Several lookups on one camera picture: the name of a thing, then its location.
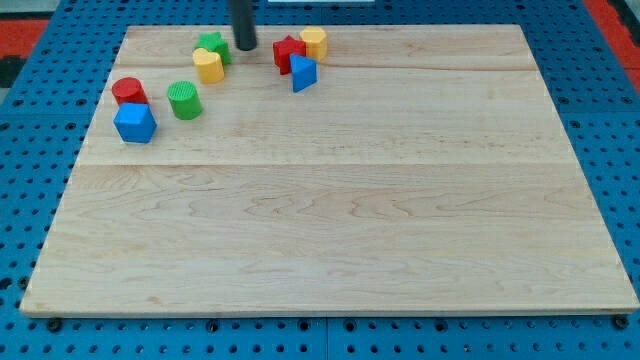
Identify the blue pentagon block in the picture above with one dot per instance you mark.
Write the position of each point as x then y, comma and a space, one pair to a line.
135, 122

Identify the yellow heart block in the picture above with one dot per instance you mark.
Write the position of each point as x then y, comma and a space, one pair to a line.
208, 65

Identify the red cylinder block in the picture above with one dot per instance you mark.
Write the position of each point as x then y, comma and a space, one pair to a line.
129, 90

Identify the green cylinder block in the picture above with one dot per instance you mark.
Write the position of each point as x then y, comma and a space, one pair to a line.
184, 100

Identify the wooden board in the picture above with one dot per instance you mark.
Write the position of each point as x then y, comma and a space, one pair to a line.
425, 173

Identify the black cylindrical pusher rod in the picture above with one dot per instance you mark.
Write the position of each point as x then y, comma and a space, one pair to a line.
242, 22

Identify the green star block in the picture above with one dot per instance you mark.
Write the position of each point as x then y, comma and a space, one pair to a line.
214, 42

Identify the yellow hexagon block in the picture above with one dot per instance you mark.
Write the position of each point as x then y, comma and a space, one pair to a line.
316, 42

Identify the blue triangle block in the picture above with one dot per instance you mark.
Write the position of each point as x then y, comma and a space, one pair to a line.
303, 72

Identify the red star block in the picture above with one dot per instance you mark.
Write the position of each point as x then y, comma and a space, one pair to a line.
283, 49

